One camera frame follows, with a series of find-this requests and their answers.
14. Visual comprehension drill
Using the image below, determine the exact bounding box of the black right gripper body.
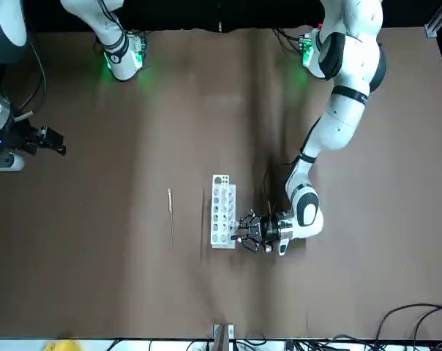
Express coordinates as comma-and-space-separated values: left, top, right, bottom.
1, 120, 43, 156

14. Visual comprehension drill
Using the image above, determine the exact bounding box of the white test tube rack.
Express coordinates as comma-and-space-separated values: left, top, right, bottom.
209, 174, 239, 249

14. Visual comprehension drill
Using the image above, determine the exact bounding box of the aluminium frame post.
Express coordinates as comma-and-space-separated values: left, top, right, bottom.
212, 323, 233, 351
424, 0, 442, 38

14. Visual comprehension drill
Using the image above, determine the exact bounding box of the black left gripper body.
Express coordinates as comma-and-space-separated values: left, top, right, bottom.
258, 212, 281, 246

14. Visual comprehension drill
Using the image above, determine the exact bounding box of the clear glass test tube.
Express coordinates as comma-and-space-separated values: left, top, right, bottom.
226, 219, 244, 241

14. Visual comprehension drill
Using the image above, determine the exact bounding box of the black cable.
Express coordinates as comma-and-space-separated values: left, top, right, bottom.
413, 309, 442, 347
261, 146, 306, 220
274, 27, 303, 53
374, 303, 442, 348
18, 42, 48, 113

